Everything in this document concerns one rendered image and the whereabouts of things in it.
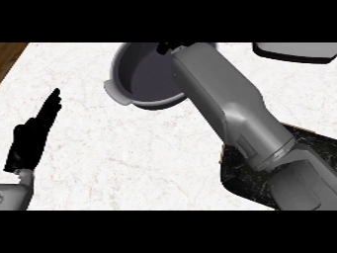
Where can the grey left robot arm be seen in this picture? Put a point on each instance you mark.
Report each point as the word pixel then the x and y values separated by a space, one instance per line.
pixel 8 196

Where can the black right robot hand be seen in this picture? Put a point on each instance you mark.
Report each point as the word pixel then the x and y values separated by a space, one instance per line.
pixel 169 46

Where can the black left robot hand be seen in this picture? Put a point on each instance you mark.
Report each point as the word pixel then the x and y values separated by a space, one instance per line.
pixel 30 138

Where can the pale grey appliance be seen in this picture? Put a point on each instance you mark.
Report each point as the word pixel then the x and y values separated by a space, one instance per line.
pixel 298 51

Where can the grey metal pot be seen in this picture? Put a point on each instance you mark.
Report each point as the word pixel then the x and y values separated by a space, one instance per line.
pixel 147 79

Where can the black speckled tray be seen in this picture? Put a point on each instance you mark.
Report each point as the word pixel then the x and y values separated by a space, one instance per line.
pixel 246 178

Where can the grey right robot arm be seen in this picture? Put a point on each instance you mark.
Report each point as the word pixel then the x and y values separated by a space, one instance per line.
pixel 245 125

